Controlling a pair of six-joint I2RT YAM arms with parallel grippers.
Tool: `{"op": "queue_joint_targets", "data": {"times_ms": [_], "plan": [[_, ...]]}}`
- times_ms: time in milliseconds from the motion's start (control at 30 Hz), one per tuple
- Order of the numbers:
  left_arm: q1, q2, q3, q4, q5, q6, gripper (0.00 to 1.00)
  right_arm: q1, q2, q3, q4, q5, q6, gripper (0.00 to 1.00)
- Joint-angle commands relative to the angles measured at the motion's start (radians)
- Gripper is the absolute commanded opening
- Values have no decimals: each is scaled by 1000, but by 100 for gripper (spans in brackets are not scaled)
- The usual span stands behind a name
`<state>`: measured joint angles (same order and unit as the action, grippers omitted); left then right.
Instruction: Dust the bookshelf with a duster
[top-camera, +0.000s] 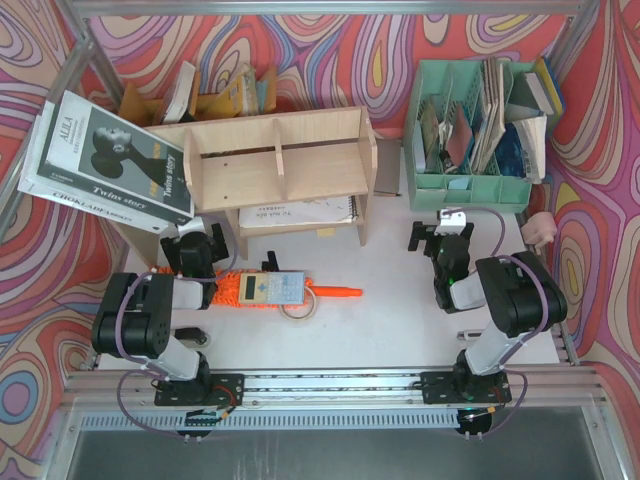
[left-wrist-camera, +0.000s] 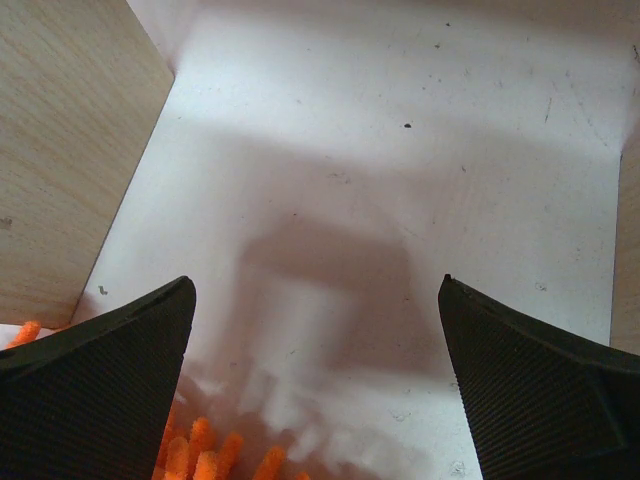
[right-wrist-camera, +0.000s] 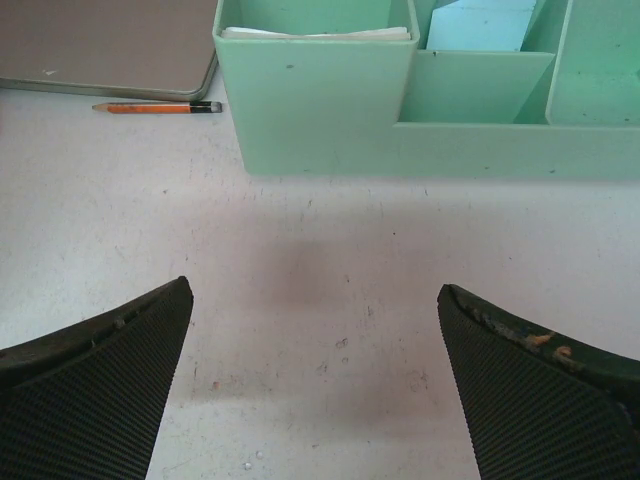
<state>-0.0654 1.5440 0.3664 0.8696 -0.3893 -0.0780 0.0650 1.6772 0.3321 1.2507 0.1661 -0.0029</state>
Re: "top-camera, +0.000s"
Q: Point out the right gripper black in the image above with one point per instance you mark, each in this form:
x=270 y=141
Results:
x=435 y=240

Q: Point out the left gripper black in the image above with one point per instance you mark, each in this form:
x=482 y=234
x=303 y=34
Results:
x=192 y=243

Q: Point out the orange microfiber duster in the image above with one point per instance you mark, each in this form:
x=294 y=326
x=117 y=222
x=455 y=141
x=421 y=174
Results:
x=330 y=291

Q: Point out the beige and blue calculator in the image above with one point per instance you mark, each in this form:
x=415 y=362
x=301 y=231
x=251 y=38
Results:
x=272 y=288

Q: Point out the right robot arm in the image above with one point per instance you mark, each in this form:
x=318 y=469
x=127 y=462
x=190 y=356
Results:
x=522 y=299

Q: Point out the wooden bookshelf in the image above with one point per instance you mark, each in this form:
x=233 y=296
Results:
x=231 y=164

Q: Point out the black binder clip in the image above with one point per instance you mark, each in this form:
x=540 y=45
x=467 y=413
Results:
x=271 y=263

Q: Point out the pink piggy figurine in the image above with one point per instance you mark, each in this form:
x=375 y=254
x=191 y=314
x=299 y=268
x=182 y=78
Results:
x=539 y=230

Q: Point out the mint green desk organizer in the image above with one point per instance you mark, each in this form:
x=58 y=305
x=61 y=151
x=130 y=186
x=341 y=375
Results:
x=454 y=125

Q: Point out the spiral notebook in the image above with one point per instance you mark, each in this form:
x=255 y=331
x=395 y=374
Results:
x=312 y=212

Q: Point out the black marker pen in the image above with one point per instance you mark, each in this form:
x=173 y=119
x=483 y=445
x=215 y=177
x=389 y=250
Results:
x=468 y=335

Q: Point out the clear tape roll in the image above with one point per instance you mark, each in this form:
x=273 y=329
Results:
x=313 y=303

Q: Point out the Twins story book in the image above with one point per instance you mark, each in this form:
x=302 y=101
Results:
x=98 y=152

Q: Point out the yellow file rack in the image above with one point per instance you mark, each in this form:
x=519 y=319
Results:
x=245 y=95

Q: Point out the white Chokladfabriken book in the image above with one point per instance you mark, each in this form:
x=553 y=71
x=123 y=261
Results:
x=36 y=185

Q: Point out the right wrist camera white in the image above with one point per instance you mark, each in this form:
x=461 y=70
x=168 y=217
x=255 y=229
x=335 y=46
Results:
x=450 y=221

